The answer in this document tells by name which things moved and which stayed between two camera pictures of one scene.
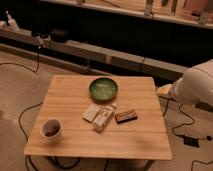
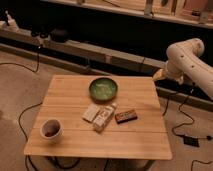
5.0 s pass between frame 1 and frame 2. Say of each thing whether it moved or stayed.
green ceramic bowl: stayed
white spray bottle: stayed
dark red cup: stayed
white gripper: moved
